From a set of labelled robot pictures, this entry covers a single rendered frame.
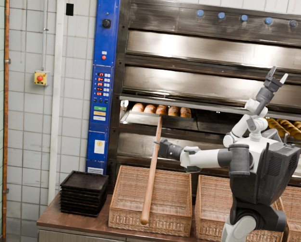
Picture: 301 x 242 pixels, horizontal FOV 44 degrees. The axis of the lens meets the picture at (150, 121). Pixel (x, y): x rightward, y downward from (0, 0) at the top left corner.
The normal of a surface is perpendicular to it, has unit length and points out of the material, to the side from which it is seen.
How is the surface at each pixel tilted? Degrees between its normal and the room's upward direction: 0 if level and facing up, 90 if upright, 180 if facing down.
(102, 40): 90
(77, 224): 0
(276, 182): 90
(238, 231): 90
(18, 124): 90
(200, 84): 70
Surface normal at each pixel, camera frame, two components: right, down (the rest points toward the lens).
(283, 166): -0.61, 0.12
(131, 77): -0.04, -0.11
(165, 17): -0.07, 0.27
